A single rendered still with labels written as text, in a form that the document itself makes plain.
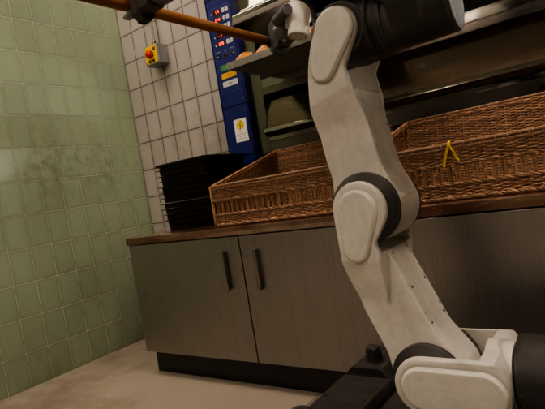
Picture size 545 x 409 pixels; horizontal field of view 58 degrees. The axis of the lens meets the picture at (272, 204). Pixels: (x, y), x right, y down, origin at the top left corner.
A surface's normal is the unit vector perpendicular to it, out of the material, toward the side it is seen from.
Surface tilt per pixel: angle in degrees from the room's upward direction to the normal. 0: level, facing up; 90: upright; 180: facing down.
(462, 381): 90
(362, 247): 90
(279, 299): 90
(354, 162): 90
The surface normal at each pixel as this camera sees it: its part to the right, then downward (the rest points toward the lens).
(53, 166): 0.80, -0.11
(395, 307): -0.58, 0.12
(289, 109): -0.60, -0.22
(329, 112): -0.37, 0.50
